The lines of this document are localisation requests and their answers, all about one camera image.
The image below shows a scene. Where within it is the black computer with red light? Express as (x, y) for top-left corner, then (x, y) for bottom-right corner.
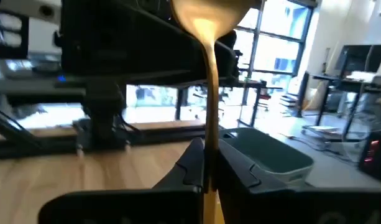
(359, 129), (381, 185)

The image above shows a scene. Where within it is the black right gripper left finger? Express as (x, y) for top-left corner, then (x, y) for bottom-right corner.
(37, 138), (206, 224)

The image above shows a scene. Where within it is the black computer monitor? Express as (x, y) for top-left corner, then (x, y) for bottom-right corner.
(365, 44), (381, 75)
(334, 44), (373, 73)

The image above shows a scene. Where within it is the black office desk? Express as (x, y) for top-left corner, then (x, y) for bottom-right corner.
(297, 70), (381, 141)

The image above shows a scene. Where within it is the gold spoon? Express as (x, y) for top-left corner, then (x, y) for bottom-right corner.
(170, 0), (259, 224)

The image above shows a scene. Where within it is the teal plastic bin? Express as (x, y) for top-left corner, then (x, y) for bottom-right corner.
(219, 126), (314, 187)

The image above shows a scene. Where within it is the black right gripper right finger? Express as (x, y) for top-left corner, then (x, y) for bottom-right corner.
(215, 146), (381, 224)

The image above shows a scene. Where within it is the large glass window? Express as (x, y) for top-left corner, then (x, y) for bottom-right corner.
(233, 0), (317, 125)

